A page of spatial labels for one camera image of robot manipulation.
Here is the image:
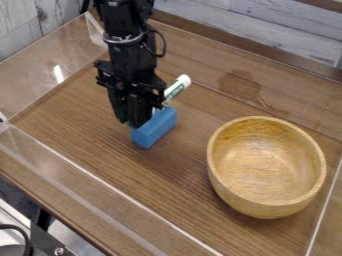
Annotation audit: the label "black cable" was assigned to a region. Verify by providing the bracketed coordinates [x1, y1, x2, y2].
[0, 223, 33, 256]

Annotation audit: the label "green dry erase marker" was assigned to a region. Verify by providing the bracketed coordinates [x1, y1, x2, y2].
[125, 73, 193, 129]

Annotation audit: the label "brown wooden bowl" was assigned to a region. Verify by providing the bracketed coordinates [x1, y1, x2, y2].
[207, 116, 327, 219]

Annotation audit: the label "blue foam block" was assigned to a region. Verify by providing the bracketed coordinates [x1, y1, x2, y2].
[131, 107, 177, 149]

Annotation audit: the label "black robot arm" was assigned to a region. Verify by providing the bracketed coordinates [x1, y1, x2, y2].
[93, 0, 167, 128]

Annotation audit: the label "clear acrylic tray wall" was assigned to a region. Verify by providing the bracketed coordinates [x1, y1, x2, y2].
[0, 14, 342, 256]

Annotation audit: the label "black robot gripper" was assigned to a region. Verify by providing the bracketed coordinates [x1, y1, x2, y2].
[93, 34, 165, 128]

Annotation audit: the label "black metal table bracket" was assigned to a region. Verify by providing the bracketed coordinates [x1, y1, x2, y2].
[29, 208, 77, 256]

